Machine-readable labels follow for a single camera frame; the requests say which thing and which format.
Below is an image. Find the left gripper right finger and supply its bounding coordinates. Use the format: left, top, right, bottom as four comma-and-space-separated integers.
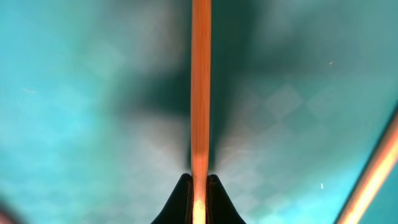
206, 174, 246, 224

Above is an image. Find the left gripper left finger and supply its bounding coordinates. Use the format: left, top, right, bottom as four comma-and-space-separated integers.
151, 173, 193, 224

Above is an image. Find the teal serving tray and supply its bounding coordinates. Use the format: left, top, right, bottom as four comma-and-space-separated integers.
1, 0, 397, 223

